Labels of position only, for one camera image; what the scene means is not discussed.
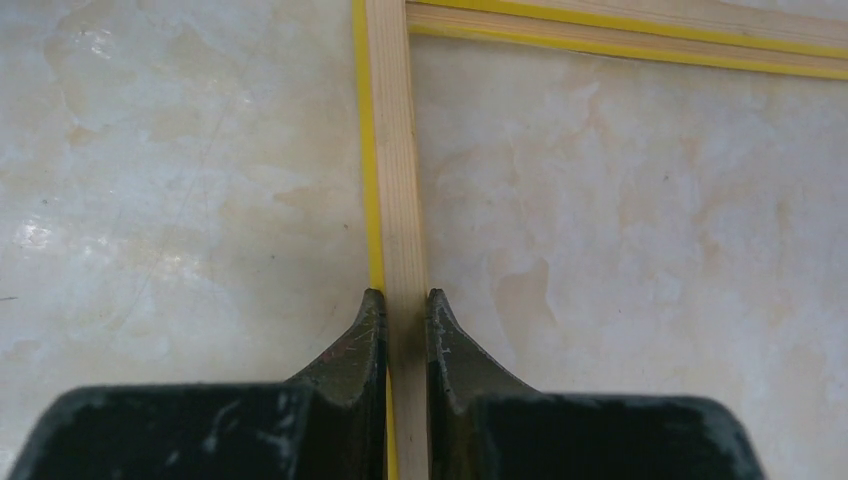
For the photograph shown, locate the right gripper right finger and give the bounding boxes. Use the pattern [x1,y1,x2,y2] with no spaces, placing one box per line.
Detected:
[426,289,765,479]

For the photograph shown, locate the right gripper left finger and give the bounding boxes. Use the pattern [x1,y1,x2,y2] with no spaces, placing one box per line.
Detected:
[10,289,387,479]

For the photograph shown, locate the yellow wooden picture frame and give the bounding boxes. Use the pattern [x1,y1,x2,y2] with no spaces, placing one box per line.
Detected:
[353,1,847,479]

